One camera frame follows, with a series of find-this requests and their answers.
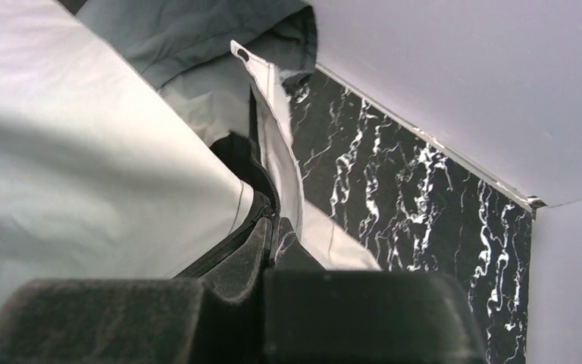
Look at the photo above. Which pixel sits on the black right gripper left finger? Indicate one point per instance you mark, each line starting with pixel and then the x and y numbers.
pixel 212 319

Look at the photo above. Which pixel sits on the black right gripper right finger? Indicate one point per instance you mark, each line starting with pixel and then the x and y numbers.
pixel 312 315

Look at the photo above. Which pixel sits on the grey and black jacket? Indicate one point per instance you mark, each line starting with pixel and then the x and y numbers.
pixel 111 120

